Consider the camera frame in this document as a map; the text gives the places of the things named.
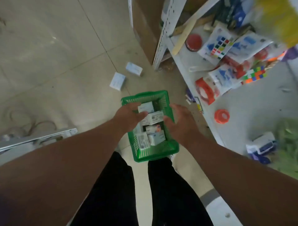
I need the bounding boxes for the person's right hand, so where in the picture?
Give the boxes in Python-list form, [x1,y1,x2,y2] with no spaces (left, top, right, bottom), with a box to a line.
[163,104,201,147]

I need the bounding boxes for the white cube puzzle packet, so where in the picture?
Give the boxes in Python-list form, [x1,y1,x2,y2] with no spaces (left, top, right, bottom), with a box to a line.
[198,24,236,66]
[208,64,243,96]

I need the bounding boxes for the colourful cube puzzle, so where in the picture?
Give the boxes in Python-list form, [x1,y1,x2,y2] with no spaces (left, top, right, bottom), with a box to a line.
[241,66,267,85]

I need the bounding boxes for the pale wooden stick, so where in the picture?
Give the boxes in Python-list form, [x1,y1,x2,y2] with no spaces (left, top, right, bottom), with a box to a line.
[171,16,199,56]

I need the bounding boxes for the person's left forearm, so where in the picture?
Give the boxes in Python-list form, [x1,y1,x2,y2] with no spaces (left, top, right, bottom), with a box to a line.
[0,119,122,226]

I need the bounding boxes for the green plastic basket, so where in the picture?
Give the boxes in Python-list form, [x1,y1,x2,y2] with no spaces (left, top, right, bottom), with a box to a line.
[121,90,180,163]

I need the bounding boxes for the yellow plastic bag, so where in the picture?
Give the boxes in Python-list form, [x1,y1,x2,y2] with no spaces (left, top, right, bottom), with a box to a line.
[254,0,298,48]

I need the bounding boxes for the grey metal rail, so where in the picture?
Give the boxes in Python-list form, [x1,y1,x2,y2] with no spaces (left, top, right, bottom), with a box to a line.
[0,127,78,164]

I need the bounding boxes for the red round lid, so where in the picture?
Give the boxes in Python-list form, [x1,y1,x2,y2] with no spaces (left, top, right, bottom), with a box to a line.
[185,34,203,52]

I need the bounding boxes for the white packet with blue print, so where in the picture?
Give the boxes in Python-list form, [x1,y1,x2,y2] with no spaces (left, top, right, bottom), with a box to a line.
[227,32,273,65]

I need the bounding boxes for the brown wooden stick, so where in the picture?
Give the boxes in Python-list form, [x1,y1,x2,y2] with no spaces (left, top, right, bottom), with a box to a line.
[172,14,215,37]

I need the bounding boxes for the purple packet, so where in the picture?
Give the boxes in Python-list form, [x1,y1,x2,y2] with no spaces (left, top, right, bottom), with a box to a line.
[281,45,298,62]

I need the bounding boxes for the white box with dark print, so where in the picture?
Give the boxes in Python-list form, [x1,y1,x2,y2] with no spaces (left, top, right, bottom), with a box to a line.
[140,111,165,126]

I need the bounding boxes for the small white box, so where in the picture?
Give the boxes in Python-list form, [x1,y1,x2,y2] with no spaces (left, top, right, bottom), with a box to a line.
[138,102,155,114]

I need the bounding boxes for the orange tape roll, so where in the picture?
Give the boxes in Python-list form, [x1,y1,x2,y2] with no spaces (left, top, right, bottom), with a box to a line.
[214,109,230,124]

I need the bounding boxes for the person's right forearm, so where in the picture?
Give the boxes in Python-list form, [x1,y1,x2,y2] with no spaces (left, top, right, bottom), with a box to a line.
[186,137,298,226]

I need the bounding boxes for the green leafy item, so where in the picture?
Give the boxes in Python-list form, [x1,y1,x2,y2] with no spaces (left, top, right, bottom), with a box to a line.
[271,117,298,180]

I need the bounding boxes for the person's left hand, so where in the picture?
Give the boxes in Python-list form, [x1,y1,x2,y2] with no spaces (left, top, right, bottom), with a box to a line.
[113,102,149,135]

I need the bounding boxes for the person's black trousers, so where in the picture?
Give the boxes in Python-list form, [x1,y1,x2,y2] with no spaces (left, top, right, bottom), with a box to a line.
[69,151,214,226]

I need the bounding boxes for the white box with blue print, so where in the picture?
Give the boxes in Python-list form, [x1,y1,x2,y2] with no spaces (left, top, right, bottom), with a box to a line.
[148,130,166,146]

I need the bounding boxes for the dark blue packets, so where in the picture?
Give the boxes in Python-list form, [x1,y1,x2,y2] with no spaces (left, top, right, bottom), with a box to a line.
[214,0,248,29]

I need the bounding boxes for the white and blue toy box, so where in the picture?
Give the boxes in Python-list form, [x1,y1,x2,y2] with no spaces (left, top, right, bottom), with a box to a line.
[245,131,278,164]

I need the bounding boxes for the white box with grey label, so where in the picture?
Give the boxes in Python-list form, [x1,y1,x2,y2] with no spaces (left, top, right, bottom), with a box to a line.
[135,132,151,151]

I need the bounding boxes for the red and white packet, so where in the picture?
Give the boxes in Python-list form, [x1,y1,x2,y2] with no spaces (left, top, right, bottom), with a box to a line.
[195,77,221,106]

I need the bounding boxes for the brown cardboard box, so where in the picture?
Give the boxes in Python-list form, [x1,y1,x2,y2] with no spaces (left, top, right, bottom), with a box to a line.
[131,0,164,65]

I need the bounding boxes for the thin cable on floor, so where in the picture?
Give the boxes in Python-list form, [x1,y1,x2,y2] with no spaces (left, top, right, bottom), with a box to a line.
[4,109,58,138]

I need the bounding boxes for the white and blue carton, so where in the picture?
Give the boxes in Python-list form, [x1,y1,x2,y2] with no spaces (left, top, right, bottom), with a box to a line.
[109,72,126,91]
[125,62,143,77]

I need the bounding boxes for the white box with orange print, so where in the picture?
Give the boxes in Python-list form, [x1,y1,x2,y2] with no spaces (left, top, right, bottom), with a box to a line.
[145,124,162,135]

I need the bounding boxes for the white metal shelf rack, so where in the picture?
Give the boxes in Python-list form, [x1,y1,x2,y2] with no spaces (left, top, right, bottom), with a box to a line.
[152,0,298,181]

